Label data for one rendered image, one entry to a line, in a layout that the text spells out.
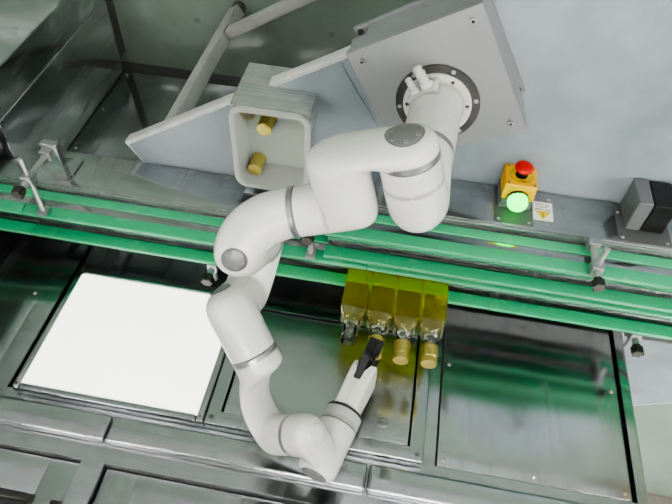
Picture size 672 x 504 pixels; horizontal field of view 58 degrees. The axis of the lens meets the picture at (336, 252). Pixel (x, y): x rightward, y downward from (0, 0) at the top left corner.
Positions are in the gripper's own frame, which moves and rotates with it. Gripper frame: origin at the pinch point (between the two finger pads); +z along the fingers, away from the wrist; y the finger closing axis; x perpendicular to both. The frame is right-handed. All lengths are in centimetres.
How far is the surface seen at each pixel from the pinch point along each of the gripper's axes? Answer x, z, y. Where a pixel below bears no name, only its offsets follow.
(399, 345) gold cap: -4.5, 3.1, 1.4
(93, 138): 111, 41, -13
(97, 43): 122, 65, 4
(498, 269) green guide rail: -18.0, 28.5, 5.8
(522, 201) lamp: -17.8, 36.0, 20.4
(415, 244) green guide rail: -0.2, 20.2, 13.8
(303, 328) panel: 19.7, 6.1, -12.2
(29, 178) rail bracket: 82, -2, 18
